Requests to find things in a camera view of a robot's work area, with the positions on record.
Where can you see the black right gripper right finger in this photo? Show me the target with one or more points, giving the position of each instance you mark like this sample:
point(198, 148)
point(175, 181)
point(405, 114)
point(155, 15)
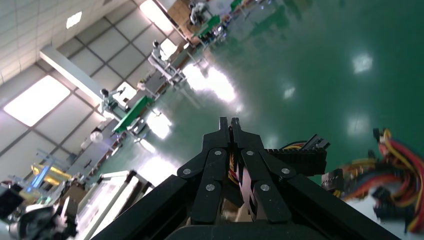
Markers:
point(271, 198)

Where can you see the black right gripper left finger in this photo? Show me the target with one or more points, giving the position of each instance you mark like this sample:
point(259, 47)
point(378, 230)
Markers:
point(208, 192)

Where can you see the white workstation table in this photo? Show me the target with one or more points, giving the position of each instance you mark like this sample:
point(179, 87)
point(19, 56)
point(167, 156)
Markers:
point(106, 195)

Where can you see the green topped table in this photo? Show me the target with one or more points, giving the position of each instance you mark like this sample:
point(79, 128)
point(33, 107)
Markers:
point(132, 114)
point(208, 26)

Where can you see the white round lamp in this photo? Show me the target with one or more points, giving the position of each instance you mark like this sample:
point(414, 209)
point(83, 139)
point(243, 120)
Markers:
point(96, 136)

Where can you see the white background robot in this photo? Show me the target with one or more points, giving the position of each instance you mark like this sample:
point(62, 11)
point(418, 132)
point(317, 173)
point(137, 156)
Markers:
point(162, 63)
point(197, 10)
point(107, 102)

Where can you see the blue yellow lit rack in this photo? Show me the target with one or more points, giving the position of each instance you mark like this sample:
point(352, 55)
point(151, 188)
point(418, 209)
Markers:
point(49, 172)

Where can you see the blurred dark equipment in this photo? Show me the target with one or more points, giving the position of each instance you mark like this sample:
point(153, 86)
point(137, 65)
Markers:
point(36, 222)

